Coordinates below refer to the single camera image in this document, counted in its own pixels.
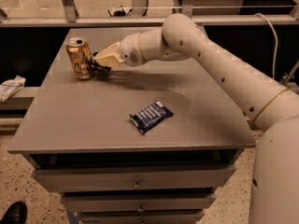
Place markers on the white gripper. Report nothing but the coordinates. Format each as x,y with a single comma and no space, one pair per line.
129,52

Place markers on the black rxbar chocolate wrapper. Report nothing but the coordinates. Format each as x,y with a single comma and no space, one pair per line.
100,68

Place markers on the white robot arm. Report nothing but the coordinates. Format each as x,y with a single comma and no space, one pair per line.
272,107

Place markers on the orange soda can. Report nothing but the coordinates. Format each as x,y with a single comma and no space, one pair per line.
80,57

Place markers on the grey metal railing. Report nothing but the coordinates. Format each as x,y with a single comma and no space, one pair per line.
96,13

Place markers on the blue snack bar wrapper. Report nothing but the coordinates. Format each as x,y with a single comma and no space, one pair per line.
150,116

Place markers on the grey drawer cabinet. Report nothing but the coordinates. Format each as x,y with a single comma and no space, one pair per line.
144,145

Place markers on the white crumpled packet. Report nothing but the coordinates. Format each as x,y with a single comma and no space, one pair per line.
10,87

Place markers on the top drawer with knob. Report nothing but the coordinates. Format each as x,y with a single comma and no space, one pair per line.
134,178

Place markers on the drawer with knob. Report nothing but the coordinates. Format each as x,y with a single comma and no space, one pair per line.
134,178
139,203

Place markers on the bottom drawer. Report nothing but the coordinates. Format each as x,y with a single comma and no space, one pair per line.
147,217

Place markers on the middle drawer with knob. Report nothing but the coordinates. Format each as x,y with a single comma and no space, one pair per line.
139,203

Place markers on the black shoe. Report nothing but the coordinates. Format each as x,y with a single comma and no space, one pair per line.
16,214

